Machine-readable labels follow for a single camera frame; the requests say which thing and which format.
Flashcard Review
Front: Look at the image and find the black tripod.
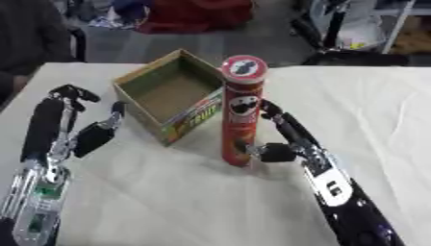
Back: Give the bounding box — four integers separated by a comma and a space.
288, 0, 411, 67

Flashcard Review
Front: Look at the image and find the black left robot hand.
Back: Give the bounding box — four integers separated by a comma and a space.
20, 84, 128, 167

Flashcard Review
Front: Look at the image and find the person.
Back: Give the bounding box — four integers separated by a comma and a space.
0, 0, 78, 107

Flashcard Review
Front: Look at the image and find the white frame stand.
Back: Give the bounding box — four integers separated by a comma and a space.
373, 0, 431, 55

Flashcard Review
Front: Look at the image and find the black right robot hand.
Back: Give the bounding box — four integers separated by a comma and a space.
234, 99, 323, 163

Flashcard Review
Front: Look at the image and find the open tan cardboard box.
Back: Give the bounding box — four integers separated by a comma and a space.
111, 48, 228, 148

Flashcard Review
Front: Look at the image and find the red bag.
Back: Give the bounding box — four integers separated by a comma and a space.
135, 0, 256, 35

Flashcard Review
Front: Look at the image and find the red cylindrical chip can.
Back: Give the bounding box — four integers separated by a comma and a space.
218, 54, 269, 168

